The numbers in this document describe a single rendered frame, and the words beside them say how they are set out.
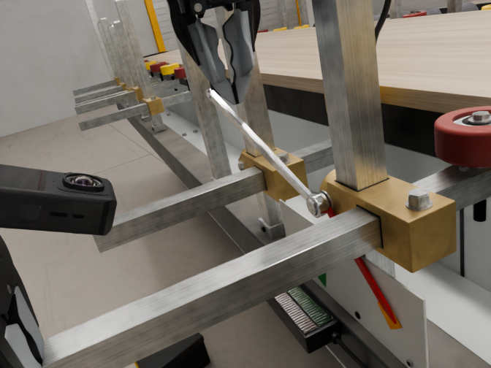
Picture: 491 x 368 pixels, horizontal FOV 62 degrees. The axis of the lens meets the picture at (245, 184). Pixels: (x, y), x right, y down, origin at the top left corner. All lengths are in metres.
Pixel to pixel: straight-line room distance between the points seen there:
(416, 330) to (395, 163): 0.36
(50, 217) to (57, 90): 7.63
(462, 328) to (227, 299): 0.37
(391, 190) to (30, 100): 7.62
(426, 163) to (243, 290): 0.40
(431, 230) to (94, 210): 0.26
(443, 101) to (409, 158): 0.13
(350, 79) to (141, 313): 0.25
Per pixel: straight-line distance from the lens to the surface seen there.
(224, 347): 1.53
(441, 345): 0.48
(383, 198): 0.38
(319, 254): 0.35
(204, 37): 0.42
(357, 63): 0.37
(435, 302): 0.65
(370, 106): 0.38
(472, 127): 0.42
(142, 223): 0.55
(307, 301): 0.53
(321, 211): 0.42
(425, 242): 0.36
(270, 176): 0.56
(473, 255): 0.66
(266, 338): 1.52
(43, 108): 7.89
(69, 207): 0.26
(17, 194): 0.26
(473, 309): 0.65
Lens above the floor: 1.05
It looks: 23 degrees down
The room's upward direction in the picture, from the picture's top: 13 degrees counter-clockwise
